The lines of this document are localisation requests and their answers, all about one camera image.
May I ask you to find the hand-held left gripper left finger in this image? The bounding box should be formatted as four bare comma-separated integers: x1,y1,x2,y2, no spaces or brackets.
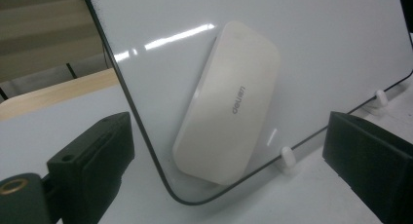
47,111,135,224

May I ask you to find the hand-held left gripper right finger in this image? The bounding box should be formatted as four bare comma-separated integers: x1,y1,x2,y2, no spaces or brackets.
321,110,413,224

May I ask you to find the white whiteboard eraser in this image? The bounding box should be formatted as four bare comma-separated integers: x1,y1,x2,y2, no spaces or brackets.
171,20,282,186

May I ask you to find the white plastic whiteboard foot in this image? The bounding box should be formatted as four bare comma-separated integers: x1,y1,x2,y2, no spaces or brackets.
276,145,297,173
363,90,389,113

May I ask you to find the white whiteboard with black rim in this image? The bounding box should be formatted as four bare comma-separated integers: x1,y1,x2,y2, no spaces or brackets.
80,0,413,206

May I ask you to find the dark object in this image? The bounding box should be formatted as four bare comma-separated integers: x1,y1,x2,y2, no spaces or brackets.
397,0,413,33

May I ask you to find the black cable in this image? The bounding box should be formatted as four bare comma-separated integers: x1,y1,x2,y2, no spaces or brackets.
65,62,79,80

